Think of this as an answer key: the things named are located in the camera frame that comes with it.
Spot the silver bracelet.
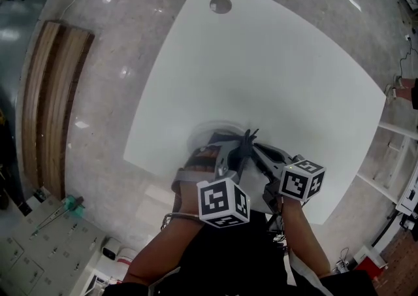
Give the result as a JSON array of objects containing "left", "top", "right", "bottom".
[{"left": 161, "top": 210, "right": 201, "bottom": 232}]

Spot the white strap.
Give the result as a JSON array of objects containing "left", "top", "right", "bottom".
[
  {"left": 148, "top": 266, "right": 182, "bottom": 289},
  {"left": 286, "top": 251, "right": 328, "bottom": 296}
]

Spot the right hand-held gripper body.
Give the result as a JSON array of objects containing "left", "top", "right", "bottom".
[{"left": 262, "top": 154, "right": 327, "bottom": 214}]

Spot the white appliance with dark screen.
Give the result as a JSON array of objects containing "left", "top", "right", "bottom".
[{"left": 101, "top": 237, "right": 123, "bottom": 261}]

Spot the round grey table grommet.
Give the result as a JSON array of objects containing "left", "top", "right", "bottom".
[{"left": 209, "top": 0, "right": 233, "bottom": 15}]

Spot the long wooden board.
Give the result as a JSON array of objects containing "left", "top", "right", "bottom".
[
  {"left": 22, "top": 20, "right": 63, "bottom": 188},
  {"left": 35, "top": 25, "right": 95, "bottom": 201}
]

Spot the person in black shirt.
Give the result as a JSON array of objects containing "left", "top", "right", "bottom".
[{"left": 107, "top": 212, "right": 379, "bottom": 296}]

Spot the thin black cable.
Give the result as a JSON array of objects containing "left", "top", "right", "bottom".
[{"left": 398, "top": 27, "right": 416, "bottom": 75}]

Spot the black box with cables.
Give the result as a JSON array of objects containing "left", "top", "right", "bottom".
[{"left": 266, "top": 214, "right": 289, "bottom": 252}]

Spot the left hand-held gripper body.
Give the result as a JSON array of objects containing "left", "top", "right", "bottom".
[{"left": 197, "top": 169, "right": 251, "bottom": 229}]

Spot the green dustpan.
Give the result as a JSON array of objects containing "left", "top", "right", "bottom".
[{"left": 63, "top": 193, "right": 87, "bottom": 219}]

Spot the person's left hand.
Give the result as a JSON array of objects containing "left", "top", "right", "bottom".
[{"left": 172, "top": 144, "right": 220, "bottom": 214}]

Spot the person's left forearm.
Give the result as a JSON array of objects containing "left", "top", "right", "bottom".
[{"left": 125, "top": 212, "right": 205, "bottom": 286}]

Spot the thin metal rod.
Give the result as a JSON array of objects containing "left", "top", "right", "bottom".
[{"left": 31, "top": 205, "right": 71, "bottom": 237}]

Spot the grey locker cabinet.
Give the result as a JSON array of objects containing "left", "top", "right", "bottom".
[{"left": 0, "top": 196, "right": 109, "bottom": 296}]

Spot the red box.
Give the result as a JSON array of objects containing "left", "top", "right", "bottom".
[{"left": 354, "top": 244, "right": 390, "bottom": 273}]

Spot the white plate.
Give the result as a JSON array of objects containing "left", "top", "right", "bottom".
[{"left": 187, "top": 119, "right": 252, "bottom": 171}]

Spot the red white bucket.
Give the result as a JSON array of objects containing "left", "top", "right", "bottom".
[{"left": 116, "top": 246, "right": 138, "bottom": 268}]

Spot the person's right forearm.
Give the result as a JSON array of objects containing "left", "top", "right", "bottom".
[{"left": 280, "top": 198, "right": 332, "bottom": 278}]

